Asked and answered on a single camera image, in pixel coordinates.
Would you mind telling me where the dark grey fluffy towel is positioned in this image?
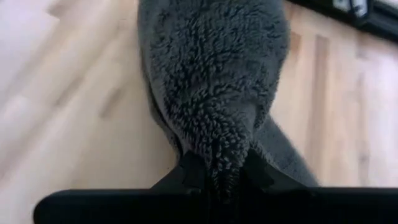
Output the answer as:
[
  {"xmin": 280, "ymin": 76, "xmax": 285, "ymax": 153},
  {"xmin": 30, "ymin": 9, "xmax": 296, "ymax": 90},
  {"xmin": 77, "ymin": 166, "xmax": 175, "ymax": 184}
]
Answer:
[{"xmin": 136, "ymin": 0, "xmax": 321, "ymax": 200}]

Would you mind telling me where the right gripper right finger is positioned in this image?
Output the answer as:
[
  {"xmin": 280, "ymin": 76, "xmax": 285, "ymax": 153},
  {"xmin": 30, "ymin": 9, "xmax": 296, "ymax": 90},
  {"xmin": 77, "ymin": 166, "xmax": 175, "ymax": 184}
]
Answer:
[{"xmin": 239, "ymin": 149, "xmax": 307, "ymax": 190}]

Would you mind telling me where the black aluminium table frame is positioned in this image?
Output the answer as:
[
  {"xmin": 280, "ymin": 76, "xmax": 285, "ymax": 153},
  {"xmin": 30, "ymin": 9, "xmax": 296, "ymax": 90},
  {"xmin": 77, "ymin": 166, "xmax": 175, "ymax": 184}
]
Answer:
[{"xmin": 284, "ymin": 0, "xmax": 398, "ymax": 44}]

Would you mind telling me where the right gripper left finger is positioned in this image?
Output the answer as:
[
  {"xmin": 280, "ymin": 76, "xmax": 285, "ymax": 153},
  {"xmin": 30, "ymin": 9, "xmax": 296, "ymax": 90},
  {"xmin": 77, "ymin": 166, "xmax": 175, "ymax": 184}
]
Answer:
[{"xmin": 152, "ymin": 151, "xmax": 216, "ymax": 190}]

